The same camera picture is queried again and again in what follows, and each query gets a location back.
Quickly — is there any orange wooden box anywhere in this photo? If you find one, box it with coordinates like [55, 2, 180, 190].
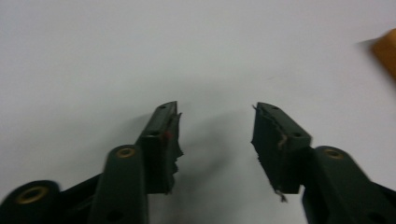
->
[371, 28, 396, 82]

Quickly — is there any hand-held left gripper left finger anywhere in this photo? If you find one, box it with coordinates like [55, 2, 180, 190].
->
[134, 100, 184, 196]

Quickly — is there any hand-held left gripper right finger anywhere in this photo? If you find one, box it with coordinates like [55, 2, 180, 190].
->
[250, 102, 313, 203]

